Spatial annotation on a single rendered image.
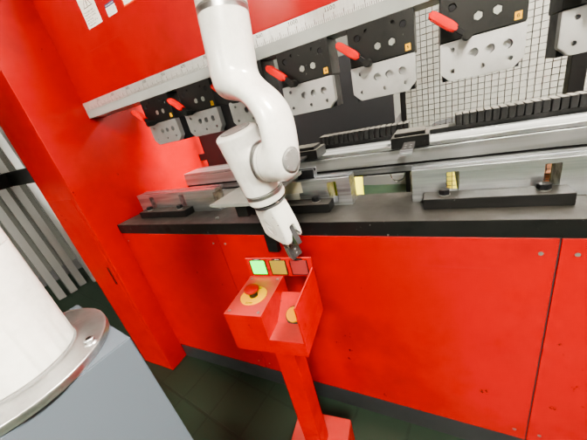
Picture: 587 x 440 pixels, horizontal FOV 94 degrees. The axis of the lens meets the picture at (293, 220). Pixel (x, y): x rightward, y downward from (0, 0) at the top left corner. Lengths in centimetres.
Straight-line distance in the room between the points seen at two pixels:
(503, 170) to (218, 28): 70
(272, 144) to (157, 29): 75
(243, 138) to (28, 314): 37
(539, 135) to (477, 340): 63
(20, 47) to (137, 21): 51
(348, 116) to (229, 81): 91
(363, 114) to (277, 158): 92
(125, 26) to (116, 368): 107
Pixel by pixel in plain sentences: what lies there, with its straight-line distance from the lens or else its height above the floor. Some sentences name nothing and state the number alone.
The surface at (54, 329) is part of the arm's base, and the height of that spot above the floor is 104.
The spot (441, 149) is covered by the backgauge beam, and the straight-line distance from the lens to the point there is 110.
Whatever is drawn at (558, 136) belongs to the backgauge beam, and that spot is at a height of 95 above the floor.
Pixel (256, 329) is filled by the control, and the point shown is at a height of 74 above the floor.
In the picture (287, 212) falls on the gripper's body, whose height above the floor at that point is 100.
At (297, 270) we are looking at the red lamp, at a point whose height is 80.
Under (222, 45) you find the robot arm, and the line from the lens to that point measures 56.
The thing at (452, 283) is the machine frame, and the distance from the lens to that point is 86.
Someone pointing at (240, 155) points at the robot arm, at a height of 115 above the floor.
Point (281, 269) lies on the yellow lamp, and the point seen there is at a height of 81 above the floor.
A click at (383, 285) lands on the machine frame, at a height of 66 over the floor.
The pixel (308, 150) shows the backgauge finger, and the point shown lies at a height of 102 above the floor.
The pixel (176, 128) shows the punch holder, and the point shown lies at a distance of 116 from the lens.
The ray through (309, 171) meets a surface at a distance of 92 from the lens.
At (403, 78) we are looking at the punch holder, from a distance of 79.
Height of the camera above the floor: 122
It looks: 23 degrees down
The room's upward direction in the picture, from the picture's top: 14 degrees counter-clockwise
